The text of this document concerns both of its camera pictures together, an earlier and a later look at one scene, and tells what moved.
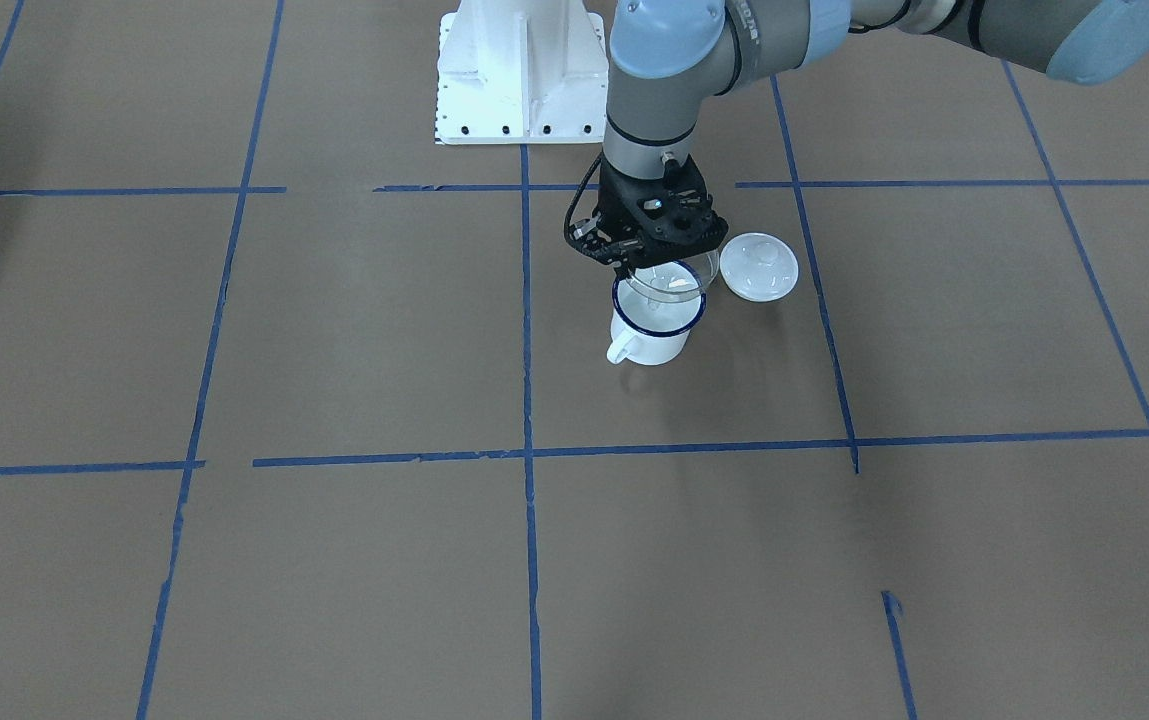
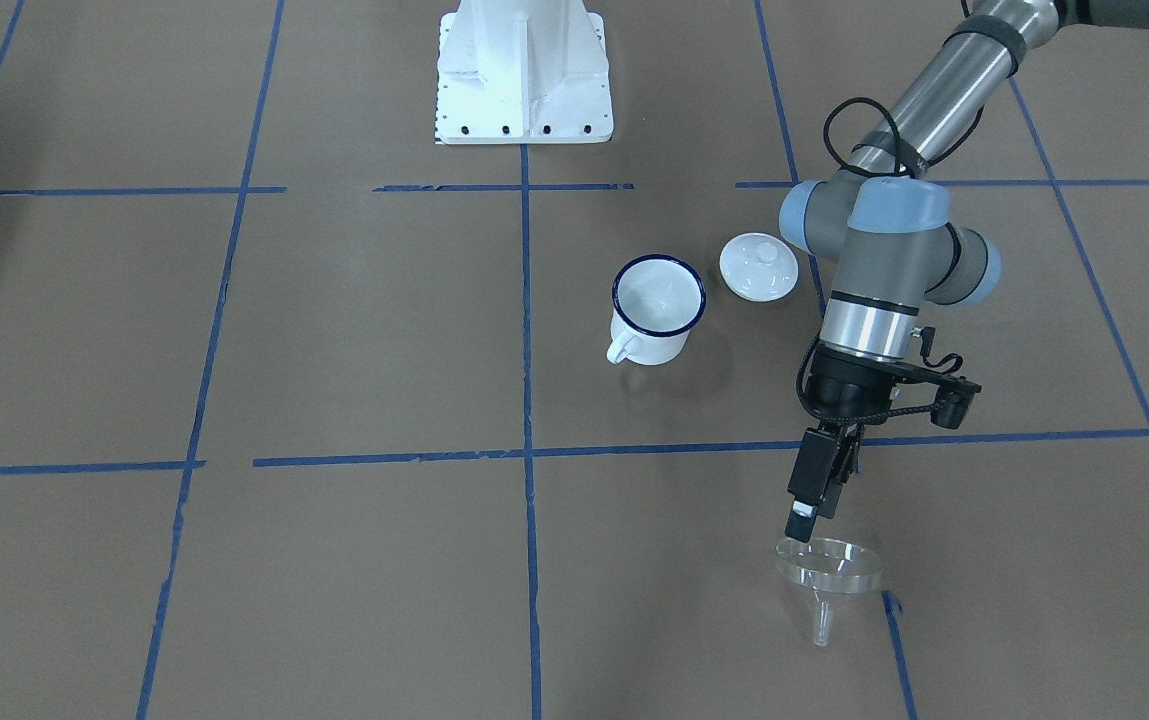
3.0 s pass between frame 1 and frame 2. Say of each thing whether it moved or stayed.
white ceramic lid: stayed
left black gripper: moved
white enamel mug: stayed
